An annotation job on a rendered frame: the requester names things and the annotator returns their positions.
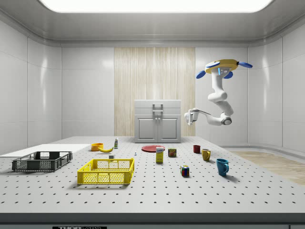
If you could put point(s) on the small white bottle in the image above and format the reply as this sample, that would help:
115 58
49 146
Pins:
116 144

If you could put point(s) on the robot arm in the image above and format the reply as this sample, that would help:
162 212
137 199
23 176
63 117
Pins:
217 83

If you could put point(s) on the white cabinet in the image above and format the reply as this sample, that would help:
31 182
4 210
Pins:
157 124

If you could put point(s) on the puzzle cube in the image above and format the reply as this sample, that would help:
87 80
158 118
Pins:
185 170

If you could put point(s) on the red plate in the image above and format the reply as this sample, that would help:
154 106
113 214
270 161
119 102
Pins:
150 149

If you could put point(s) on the yellow mug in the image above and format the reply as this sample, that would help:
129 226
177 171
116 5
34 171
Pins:
205 155

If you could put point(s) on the grey cube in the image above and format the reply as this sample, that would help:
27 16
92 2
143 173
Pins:
111 157

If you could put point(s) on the banana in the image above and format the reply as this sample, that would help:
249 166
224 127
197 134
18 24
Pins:
106 150

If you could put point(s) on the red mug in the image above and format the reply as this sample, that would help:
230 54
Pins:
196 149

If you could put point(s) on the yellow and white box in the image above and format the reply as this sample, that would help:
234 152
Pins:
159 156

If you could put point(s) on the yellow bowl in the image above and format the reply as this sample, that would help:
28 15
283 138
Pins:
96 148

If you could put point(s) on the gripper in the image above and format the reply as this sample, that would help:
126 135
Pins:
188 118

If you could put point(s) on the white board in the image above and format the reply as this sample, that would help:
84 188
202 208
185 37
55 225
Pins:
47 148

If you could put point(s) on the dark grey basket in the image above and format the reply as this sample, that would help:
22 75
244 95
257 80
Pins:
35 165

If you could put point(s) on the blue mug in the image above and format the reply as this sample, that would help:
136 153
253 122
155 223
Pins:
221 168

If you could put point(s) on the yellow basket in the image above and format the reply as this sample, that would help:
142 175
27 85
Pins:
104 177

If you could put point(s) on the flat-sided can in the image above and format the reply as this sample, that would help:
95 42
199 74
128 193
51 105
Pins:
172 153

